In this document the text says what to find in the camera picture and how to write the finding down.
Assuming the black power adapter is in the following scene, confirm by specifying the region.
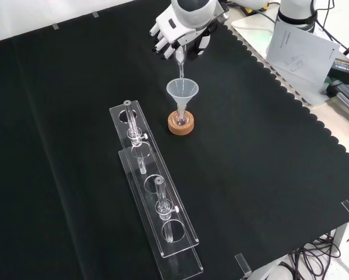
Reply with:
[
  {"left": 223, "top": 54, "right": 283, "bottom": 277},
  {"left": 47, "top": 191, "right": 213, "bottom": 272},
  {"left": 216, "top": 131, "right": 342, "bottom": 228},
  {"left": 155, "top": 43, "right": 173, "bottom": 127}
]
[{"left": 329, "top": 57, "right": 349, "bottom": 86}]

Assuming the clear plastic funnel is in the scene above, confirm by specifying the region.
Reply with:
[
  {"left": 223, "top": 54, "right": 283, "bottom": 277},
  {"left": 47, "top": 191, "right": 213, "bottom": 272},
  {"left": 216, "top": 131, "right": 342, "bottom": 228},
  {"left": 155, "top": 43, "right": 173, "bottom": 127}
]
[{"left": 166, "top": 78, "right": 199, "bottom": 116}]

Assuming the black cable bundle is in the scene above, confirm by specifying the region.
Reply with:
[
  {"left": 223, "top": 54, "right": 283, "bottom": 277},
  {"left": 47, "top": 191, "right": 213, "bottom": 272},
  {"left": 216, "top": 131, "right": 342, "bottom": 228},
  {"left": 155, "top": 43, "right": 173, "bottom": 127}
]
[{"left": 287, "top": 232, "right": 341, "bottom": 278}]

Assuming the cork ring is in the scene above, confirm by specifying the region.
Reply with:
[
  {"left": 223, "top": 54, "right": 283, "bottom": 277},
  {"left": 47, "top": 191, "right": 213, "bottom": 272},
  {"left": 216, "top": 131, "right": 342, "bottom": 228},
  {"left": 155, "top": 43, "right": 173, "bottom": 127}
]
[{"left": 167, "top": 110, "right": 196, "bottom": 137}]

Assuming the black grey tripod base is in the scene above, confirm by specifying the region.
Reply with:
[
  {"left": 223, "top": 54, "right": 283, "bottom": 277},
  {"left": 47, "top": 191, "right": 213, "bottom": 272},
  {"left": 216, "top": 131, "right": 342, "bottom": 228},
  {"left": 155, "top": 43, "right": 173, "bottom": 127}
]
[{"left": 325, "top": 80, "right": 349, "bottom": 117}]

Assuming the white paper booklet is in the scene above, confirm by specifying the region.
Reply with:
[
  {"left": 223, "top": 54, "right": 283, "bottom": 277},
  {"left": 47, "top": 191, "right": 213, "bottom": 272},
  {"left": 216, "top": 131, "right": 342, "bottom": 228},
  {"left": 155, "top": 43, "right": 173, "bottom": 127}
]
[{"left": 266, "top": 20, "right": 341, "bottom": 83}]

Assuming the small glass round-bottom flask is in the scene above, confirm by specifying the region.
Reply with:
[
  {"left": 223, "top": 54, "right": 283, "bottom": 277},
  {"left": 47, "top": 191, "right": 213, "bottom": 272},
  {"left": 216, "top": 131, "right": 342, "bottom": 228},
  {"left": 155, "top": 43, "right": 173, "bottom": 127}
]
[{"left": 174, "top": 107, "right": 191, "bottom": 128}]

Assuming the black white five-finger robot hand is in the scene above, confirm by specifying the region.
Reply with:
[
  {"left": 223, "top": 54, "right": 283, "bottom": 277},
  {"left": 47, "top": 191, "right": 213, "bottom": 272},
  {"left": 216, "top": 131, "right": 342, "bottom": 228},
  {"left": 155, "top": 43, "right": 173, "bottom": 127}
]
[{"left": 149, "top": 0, "right": 219, "bottom": 61}]

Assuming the clear weighing funnel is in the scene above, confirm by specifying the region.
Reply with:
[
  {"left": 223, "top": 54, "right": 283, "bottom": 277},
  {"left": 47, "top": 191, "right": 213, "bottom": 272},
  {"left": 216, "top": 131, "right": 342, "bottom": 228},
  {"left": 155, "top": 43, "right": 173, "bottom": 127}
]
[{"left": 175, "top": 47, "right": 188, "bottom": 79}]

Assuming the black bench cloth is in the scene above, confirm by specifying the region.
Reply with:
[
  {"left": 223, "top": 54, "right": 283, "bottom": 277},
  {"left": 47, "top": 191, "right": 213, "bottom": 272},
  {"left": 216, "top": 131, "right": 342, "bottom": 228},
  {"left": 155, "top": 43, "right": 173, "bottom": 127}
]
[{"left": 0, "top": 0, "right": 349, "bottom": 280}]

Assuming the pale board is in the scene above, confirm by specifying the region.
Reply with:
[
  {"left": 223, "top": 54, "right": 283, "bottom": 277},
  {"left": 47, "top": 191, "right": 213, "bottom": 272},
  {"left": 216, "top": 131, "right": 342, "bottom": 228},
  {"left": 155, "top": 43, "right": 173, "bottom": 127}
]
[{"left": 230, "top": 13, "right": 338, "bottom": 107}]

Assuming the white table leg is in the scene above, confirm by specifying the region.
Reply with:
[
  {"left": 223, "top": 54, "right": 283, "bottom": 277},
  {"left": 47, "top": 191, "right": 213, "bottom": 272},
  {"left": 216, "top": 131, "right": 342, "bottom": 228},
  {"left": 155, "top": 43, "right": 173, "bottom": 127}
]
[{"left": 333, "top": 220, "right": 349, "bottom": 256}]

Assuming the clear acrylic funnel stand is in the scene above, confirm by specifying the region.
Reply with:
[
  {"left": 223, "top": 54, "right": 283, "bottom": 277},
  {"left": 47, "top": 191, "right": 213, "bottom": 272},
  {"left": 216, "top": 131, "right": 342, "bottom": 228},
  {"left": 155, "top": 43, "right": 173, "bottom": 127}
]
[{"left": 108, "top": 100, "right": 205, "bottom": 280}]

